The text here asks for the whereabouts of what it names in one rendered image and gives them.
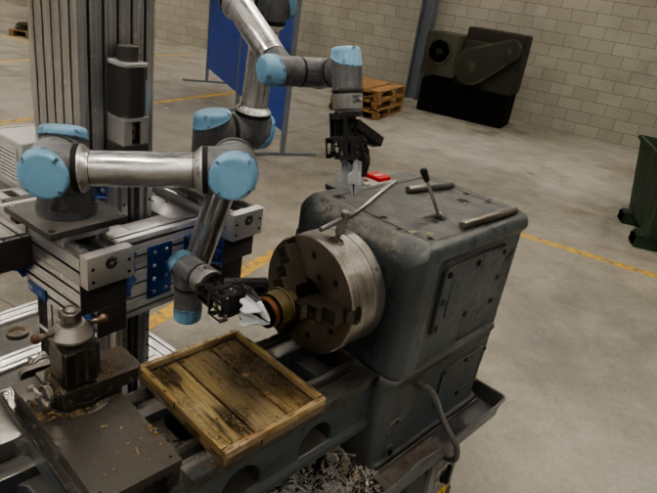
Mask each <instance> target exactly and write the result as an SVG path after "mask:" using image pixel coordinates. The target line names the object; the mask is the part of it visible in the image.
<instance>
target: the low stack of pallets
mask: <svg viewBox="0 0 657 493"><path fill-rule="evenodd" d="M405 87H406V85H400V84H396V83H395V84H391V82H387V81H381V80H377V79H373V78H367V77H364V76H363V108H362V109H361V111H363V112H370V113H371V114H372V119H373V120H380V119H383V118H385V117H387V116H389V115H392V114H395V113H397V112H401V111H402V106H401V105H402V102H403V100H404V96H405V91H406V88H405ZM395 89H398V92H397V93H395V91H394V90H395ZM393 99H396V101H392V100H393ZM328 107H329V108H330V110H333V106H332V94H331V97H330V103H329V106H328ZM391 108H394V110H393V111H391V110H390V109H391ZM381 111H382V114H380V113H379V112H381Z"/></svg>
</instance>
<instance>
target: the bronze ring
mask: <svg viewBox="0 0 657 493"><path fill-rule="evenodd" d="M260 299H261V301H262V303H263V304H264V306H265V308H266V310H267V312H268V314H269V317H270V320H271V321H270V324H269V325H266V326H262V327H264V328H266V329H270V328H273V327H275V326H279V325H281V324H283V323H289V322H291V321H292V320H293V319H294V317H295V305H294V302H293V301H294V300H296V299H298V298H297V296H296V294H295V293H294V292H293V291H292V290H289V289H286V290H285V289H283V288H280V287H274V288H272V289H271V290H270V291H269V292H267V293H265V294H263V295H262V297H260Z"/></svg>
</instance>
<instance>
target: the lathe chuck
mask: <svg viewBox="0 0 657 493"><path fill-rule="evenodd" d="M334 231H335V230H333V229H327V230H325V231H323V232H320V231H319V228H318V229H314V230H310V231H306V232H303V233H299V234H295V235H294V236H292V237H287V238H285V239H283V240H282V241H281V242H280V243H279V244H278V245H277V247H282V246H285V245H287V240H288V239H290V238H293V237H295V238H296V241H297V244H298V248H299V251H300V254H301V258H302V261H303V265H304V268H305V271H306V275H307V277H308V278H309V279H311V280H308V282H307V283H304V284H301V285H298V286H295V287H292V288H289V290H292V291H293V292H294V293H295V294H296V296H298V297H299V296H300V295H301V294H302V293H304V294H306V295H310V294H313V293H315V292H316V293H318V292H319V293H320V294H321V295H323V296H325V297H327V298H329V299H331V300H333V301H335V302H337V303H339V304H341V305H343V306H344V307H346V308H348V309H350V310H352V311H355V310H357V307H358V306H359V307H360V311H359V320H358V321H357V324H354V323H353V324H349V323H347V322H345V323H342V324H340V325H338V326H336V327H333V326H331V325H330V324H328V323H326V322H324V321H322V320H320V321H318V322H314V321H312V320H310V319H308V318H304V319H301V320H300V319H298V321H297V322H296V324H295V325H294V327H293V328H292V330H291V331H290V332H289V335H290V336H291V338H292V339H293V340H295V341H296V342H297V343H298V344H299V345H301V346H302V347H304V348H305V349H307V350H309V351H312V352H315V353H321V354H325V353H331V352H333V351H335V350H337V349H339V348H341V347H343V346H345V345H347V344H350V343H352V342H354V341H356V340H358V339H360V338H361V337H363V336H364V335H365V334H366V333H367V332H368V330H369V329H370V327H371V326H372V323H373V320H374V317H375V313H376V307H377V293H376V285H375V280H374V277H373V273H372V269H371V266H370V264H369V263H368V261H367V259H366V258H365V256H364V254H363V253H362V252H361V250H360V249H359V248H358V246H357V245H356V244H355V243H354V242H353V241H352V240H351V239H349V238H348V237H347V236H345V235H344V234H343V235H341V237H340V240H341V241H342V245H336V244H334V243H332V242H331V241H330V240H329V239H330V238H334V236H335V232H334ZM277 247H276V248H277ZM276 248H275V250H274V252H273V254H272V257H271V260H270V265H269V272H268V282H269V291H270V290H271V289H272V288H273V287H274V284H273V280H275V279H278V275H277V271H276V268H275V267H276V266H279V265H281V262H280V260H279V257H278V253H277V250H276Z"/></svg>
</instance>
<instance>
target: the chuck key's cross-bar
mask: <svg viewBox="0 0 657 493"><path fill-rule="evenodd" d="M397 183H398V181H397V180H396V179H394V180H393V181H392V182H391V183H389V184H388V185H387V186H385V187H384V188H383V189H381V190H380V191H379V192H378V193H376V194H375V195H374V196H372V197H371V198H370V199H369V200H367V201H366V202H364V203H363V204H362V205H361V206H359V207H358V208H357V209H355V210H354V211H353V212H351V213H350V216H349V219H350V218H352V217H354V216H356V215H357V214H358V213H359V212H361V211H362V210H363V209H365V208H366V207H367V206H368V205H370V204H371V203H372V202H374V201H375V200H376V199H378V198H379V197H380V196H381V195H383V194H384V193H385V192H387V191H388V190H389V189H390V188H392V187H393V186H394V185H395V184H397ZM343 221H344V219H343V218H342V217H340V218H338V219H336V220H333V221H331V222H330V223H328V224H326V225H324V226H321V227H319V231H320V232H323V231H325V230H327V229H329V228H331V227H333V226H335V225H337V224H339V223H341V222H343Z"/></svg>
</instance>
